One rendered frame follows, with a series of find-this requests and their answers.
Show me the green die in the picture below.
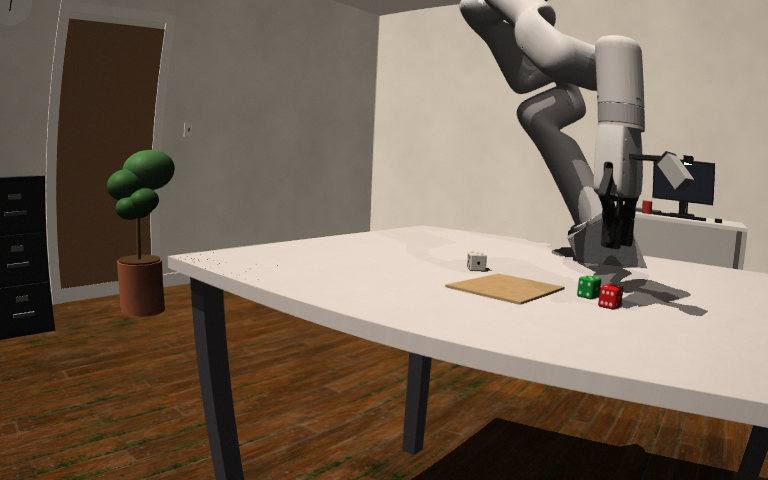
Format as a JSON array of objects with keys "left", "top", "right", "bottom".
[{"left": 577, "top": 275, "right": 602, "bottom": 299}]

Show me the red die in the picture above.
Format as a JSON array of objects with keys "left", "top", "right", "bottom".
[{"left": 598, "top": 284, "right": 624, "bottom": 310}]

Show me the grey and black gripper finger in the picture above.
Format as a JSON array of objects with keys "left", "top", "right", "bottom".
[
  {"left": 598, "top": 162, "right": 623, "bottom": 249},
  {"left": 620, "top": 197, "right": 639, "bottom": 246}
]

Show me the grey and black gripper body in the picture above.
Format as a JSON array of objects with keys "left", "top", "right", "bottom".
[{"left": 593, "top": 121, "right": 645, "bottom": 198}]

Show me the tan mat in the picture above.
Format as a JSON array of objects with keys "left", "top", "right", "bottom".
[{"left": 445, "top": 273, "right": 565, "bottom": 305}]

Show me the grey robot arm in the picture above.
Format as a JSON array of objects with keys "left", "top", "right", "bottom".
[{"left": 459, "top": 0, "right": 694, "bottom": 232}]

